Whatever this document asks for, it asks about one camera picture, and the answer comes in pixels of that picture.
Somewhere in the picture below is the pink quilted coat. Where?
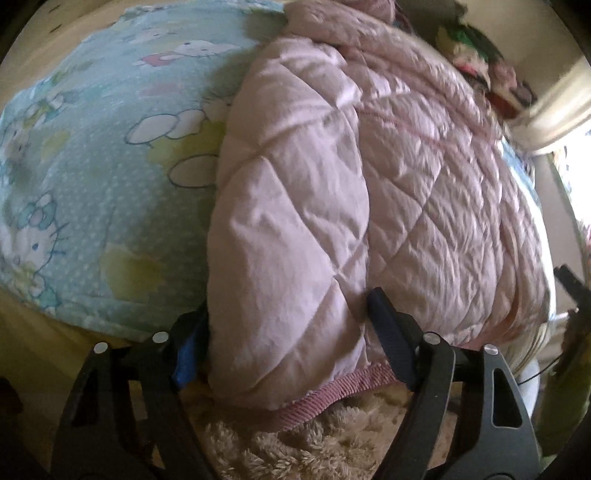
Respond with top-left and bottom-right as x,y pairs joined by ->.
207,1 -> 554,429

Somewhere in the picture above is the pile of folded clothes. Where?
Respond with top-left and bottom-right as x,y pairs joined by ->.
436,22 -> 538,120

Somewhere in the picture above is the cream window curtain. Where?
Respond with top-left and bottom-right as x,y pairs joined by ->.
509,56 -> 590,154

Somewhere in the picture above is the blue Hello Kitty blanket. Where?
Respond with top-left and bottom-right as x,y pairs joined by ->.
1,1 -> 286,340

